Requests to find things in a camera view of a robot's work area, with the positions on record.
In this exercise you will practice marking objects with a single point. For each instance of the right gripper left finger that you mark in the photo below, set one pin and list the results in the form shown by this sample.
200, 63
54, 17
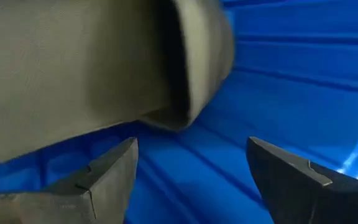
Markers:
82, 199

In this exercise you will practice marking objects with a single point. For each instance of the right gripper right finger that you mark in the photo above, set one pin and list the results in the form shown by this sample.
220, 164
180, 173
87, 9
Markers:
306, 199

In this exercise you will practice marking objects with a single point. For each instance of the black rubber slide sandal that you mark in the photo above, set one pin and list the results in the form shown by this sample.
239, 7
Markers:
57, 77

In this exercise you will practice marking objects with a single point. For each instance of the blue plastic bin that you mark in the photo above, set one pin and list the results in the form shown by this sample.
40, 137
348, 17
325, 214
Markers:
291, 109

